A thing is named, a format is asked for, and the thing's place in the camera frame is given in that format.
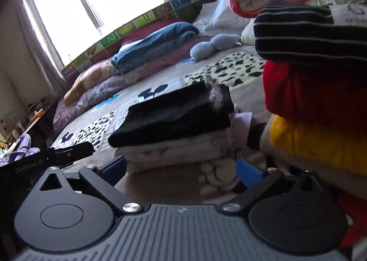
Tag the black striped folded garment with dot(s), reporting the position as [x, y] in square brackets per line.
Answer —
[304, 34]

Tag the black pants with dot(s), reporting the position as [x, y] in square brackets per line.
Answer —
[172, 114]

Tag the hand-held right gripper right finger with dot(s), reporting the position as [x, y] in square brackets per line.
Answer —
[249, 172]

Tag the light blue plush toy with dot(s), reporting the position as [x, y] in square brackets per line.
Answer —
[209, 46]

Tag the purple folded garment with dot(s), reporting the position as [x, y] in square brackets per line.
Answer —
[20, 150]

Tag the yellow folded garment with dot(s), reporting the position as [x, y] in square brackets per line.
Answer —
[315, 143]

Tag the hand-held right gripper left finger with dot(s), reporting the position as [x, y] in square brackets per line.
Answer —
[114, 169]

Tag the white folded blanket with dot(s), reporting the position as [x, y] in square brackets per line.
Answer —
[177, 152]

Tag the lilac floral pillow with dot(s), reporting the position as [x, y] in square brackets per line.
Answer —
[94, 91]

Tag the grey curtain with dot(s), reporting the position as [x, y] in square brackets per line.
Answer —
[37, 43]

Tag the cream cartoon pillow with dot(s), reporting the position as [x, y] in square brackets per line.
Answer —
[91, 77]

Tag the cartoon printed blanket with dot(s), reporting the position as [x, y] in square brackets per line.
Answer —
[94, 126]

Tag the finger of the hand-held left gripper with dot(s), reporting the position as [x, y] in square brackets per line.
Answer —
[76, 150]

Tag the maroon clothing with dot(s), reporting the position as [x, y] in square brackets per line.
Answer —
[357, 229]

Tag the red folded garment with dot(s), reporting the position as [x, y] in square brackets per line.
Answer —
[309, 91]

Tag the dark desk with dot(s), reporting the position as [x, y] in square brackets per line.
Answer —
[28, 126]

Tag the blue folded blanket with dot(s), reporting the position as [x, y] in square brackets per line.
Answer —
[154, 46]

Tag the window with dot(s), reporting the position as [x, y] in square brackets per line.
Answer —
[97, 0]

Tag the colourful alphabet headboard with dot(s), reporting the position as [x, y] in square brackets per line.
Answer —
[120, 31]

